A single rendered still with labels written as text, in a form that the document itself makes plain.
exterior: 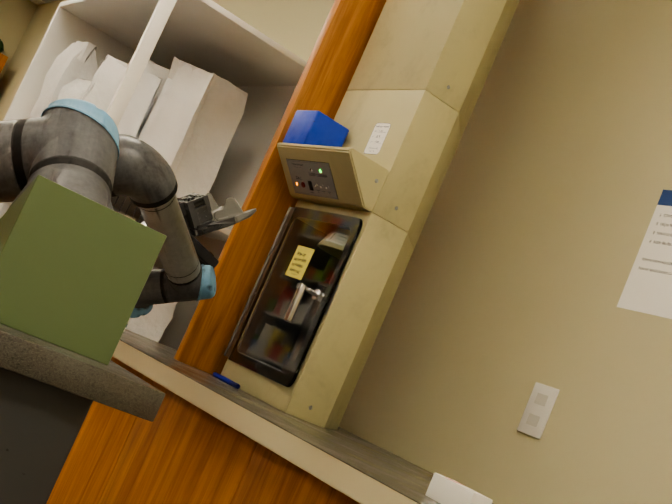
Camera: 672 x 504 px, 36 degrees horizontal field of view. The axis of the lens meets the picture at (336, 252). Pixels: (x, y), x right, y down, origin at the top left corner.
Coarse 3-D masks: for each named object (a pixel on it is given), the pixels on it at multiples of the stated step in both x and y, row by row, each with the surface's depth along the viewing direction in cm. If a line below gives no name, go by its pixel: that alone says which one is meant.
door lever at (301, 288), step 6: (300, 288) 221; (306, 288) 222; (294, 294) 222; (300, 294) 221; (312, 294) 223; (318, 294) 223; (294, 300) 221; (300, 300) 222; (294, 306) 221; (288, 312) 221; (294, 312) 221; (288, 318) 220
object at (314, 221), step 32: (288, 224) 246; (320, 224) 235; (352, 224) 225; (288, 256) 240; (320, 256) 230; (288, 288) 234; (320, 288) 224; (256, 320) 240; (320, 320) 220; (256, 352) 234; (288, 352) 224; (288, 384) 219
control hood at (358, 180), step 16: (288, 144) 240; (304, 144) 235; (320, 160) 230; (336, 160) 224; (352, 160) 219; (368, 160) 221; (288, 176) 245; (336, 176) 227; (352, 176) 221; (368, 176) 222; (384, 176) 224; (352, 192) 223; (368, 192) 222; (352, 208) 229; (368, 208) 223
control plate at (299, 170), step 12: (300, 168) 239; (312, 168) 234; (324, 168) 229; (300, 180) 241; (312, 180) 236; (324, 180) 231; (300, 192) 243; (312, 192) 238; (324, 192) 234; (336, 192) 229
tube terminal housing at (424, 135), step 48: (384, 96) 239; (432, 96) 228; (384, 144) 230; (432, 144) 230; (384, 192) 224; (432, 192) 241; (384, 240) 226; (384, 288) 228; (336, 336) 222; (240, 384) 236; (336, 384) 224
